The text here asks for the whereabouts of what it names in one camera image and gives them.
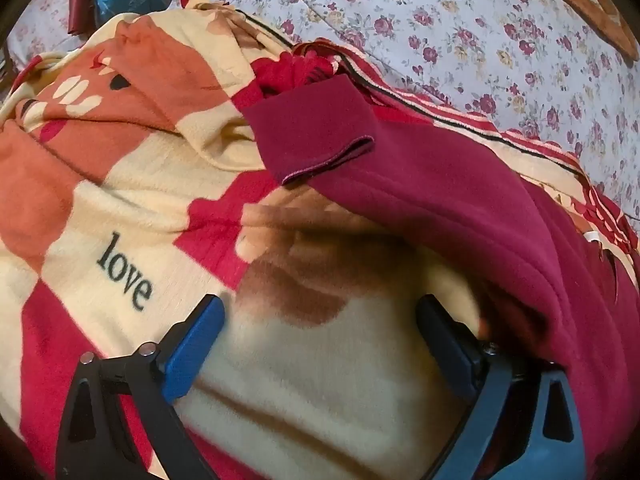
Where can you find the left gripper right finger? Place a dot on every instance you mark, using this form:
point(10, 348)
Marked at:
point(520, 421)

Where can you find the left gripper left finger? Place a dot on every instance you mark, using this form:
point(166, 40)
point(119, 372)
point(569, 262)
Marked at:
point(94, 439)

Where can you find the maroon red garment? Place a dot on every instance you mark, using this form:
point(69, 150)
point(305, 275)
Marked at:
point(549, 289)

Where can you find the patterned love fleece blanket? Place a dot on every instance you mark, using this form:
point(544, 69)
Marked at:
point(132, 186)

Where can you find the floral white quilt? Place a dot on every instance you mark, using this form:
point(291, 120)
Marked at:
point(531, 65)

